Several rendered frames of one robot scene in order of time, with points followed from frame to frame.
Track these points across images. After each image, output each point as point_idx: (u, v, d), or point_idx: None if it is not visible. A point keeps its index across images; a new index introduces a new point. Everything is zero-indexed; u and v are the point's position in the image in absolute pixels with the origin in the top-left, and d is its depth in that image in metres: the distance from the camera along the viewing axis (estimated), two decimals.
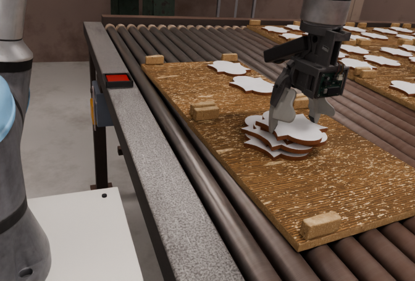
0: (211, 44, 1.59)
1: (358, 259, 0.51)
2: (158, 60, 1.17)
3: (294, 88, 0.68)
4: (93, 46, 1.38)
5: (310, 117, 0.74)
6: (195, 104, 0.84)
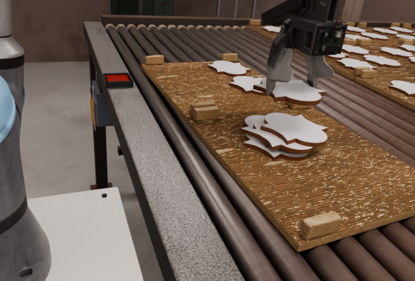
0: (211, 44, 1.59)
1: (358, 259, 0.51)
2: (158, 60, 1.17)
3: (293, 48, 0.67)
4: (93, 46, 1.38)
5: (309, 81, 0.73)
6: (195, 104, 0.84)
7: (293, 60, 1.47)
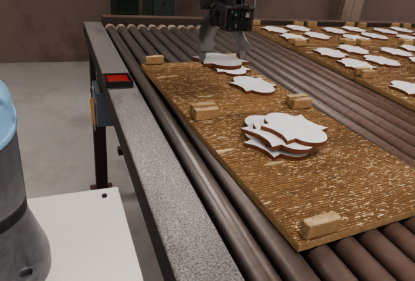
0: None
1: (358, 259, 0.51)
2: (158, 60, 1.17)
3: (218, 26, 0.86)
4: (93, 46, 1.38)
5: (237, 54, 0.92)
6: (195, 104, 0.84)
7: (293, 60, 1.47)
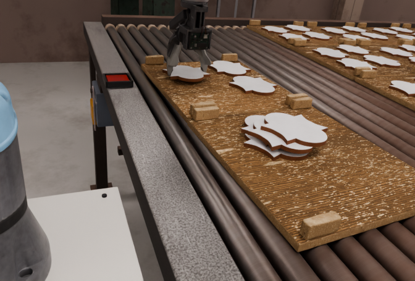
0: (211, 44, 1.59)
1: (358, 259, 0.51)
2: (158, 60, 1.17)
3: None
4: (93, 46, 1.38)
5: (201, 67, 1.08)
6: (195, 104, 0.84)
7: (293, 60, 1.47)
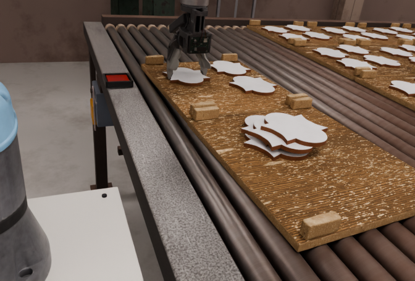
0: (211, 44, 1.59)
1: (358, 259, 0.51)
2: (158, 60, 1.17)
3: None
4: (93, 46, 1.38)
5: (201, 70, 1.09)
6: (195, 104, 0.84)
7: (293, 60, 1.47)
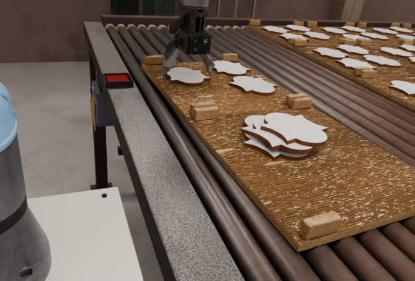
0: (211, 44, 1.59)
1: (358, 259, 0.51)
2: (158, 60, 1.17)
3: None
4: (93, 46, 1.38)
5: (206, 68, 1.09)
6: (195, 104, 0.84)
7: (293, 60, 1.47)
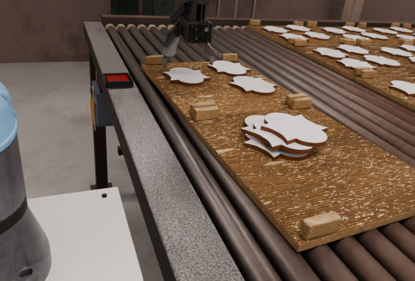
0: (211, 44, 1.59)
1: (358, 259, 0.51)
2: (158, 60, 1.17)
3: (184, 38, 1.02)
4: (93, 46, 1.38)
5: (207, 58, 1.08)
6: (195, 104, 0.84)
7: (293, 60, 1.47)
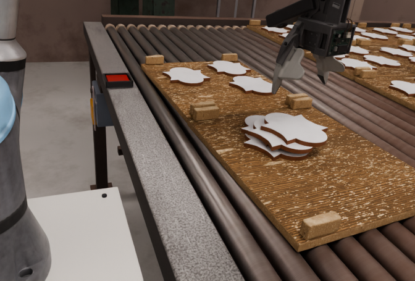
0: (211, 44, 1.59)
1: (358, 259, 0.51)
2: (158, 60, 1.17)
3: None
4: (93, 46, 1.38)
5: (320, 75, 0.76)
6: (195, 104, 0.84)
7: None
